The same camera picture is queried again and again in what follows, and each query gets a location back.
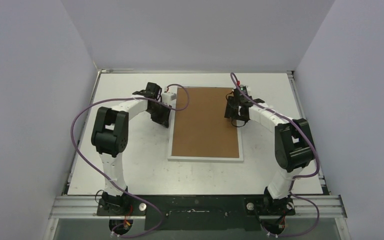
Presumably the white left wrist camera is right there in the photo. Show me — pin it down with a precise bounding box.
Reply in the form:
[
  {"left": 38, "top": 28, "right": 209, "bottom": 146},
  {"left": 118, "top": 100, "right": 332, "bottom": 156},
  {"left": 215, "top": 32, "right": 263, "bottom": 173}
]
[{"left": 161, "top": 91, "right": 177, "bottom": 110}]

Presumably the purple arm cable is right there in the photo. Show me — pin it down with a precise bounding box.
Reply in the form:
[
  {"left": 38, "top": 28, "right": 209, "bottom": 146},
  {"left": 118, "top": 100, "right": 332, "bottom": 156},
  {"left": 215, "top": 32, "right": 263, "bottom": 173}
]
[
  {"left": 229, "top": 72, "right": 321, "bottom": 239},
  {"left": 70, "top": 83, "right": 191, "bottom": 239}
]

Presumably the white brown backing board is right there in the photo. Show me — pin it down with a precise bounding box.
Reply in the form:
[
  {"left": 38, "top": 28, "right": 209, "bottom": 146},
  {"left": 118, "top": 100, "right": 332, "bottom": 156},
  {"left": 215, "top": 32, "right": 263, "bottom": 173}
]
[{"left": 171, "top": 86, "right": 241, "bottom": 159}]

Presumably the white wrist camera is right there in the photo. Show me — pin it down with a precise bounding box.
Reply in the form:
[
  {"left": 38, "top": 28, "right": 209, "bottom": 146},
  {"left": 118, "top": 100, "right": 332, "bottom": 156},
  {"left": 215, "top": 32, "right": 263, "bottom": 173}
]
[
  {"left": 161, "top": 91, "right": 177, "bottom": 110},
  {"left": 233, "top": 85, "right": 249, "bottom": 98}
]

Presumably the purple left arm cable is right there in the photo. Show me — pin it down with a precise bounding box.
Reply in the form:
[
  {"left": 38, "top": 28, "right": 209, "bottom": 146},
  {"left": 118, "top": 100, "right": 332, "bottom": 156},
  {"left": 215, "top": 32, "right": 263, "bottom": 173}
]
[{"left": 70, "top": 83, "right": 191, "bottom": 239}]

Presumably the white picture frame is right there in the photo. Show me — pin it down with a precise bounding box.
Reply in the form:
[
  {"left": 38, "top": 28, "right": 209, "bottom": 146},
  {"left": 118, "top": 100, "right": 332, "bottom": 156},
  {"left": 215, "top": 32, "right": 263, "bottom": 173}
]
[{"left": 167, "top": 85, "right": 245, "bottom": 164}]

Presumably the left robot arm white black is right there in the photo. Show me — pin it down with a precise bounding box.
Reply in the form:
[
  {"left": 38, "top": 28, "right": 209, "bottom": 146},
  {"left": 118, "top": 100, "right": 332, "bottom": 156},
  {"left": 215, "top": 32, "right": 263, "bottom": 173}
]
[{"left": 91, "top": 82, "right": 177, "bottom": 216}]

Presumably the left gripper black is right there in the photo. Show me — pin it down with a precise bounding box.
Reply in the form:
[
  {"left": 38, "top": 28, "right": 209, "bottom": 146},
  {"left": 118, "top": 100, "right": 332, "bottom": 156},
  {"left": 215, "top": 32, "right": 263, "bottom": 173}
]
[{"left": 147, "top": 102, "right": 172, "bottom": 128}]

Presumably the aluminium front rail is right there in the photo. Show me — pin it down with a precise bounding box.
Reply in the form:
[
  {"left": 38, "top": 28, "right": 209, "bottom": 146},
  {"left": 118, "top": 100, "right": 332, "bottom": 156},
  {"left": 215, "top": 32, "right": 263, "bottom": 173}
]
[{"left": 50, "top": 195, "right": 347, "bottom": 219}]

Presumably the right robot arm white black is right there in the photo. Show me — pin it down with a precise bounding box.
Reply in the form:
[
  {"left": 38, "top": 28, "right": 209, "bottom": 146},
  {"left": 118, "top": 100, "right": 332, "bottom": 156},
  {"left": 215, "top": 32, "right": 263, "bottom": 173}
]
[{"left": 224, "top": 86, "right": 315, "bottom": 215}]

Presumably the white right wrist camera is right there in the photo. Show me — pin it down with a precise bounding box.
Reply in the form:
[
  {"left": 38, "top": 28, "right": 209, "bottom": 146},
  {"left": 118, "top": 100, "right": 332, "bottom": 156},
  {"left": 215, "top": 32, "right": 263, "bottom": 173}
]
[{"left": 233, "top": 85, "right": 249, "bottom": 98}]

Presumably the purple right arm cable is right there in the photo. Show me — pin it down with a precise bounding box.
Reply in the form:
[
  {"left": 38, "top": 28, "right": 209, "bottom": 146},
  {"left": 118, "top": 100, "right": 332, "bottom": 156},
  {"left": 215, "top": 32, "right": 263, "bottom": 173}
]
[{"left": 229, "top": 72, "right": 321, "bottom": 239}]

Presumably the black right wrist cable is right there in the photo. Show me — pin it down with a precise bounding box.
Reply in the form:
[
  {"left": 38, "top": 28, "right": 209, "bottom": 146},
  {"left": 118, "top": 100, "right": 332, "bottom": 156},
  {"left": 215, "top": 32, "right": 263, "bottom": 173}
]
[{"left": 230, "top": 117, "right": 249, "bottom": 129}]

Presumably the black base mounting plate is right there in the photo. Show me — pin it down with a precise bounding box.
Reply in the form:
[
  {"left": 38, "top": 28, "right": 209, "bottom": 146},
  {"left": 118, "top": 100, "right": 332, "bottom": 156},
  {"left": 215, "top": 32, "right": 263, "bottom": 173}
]
[{"left": 96, "top": 194, "right": 296, "bottom": 235}]

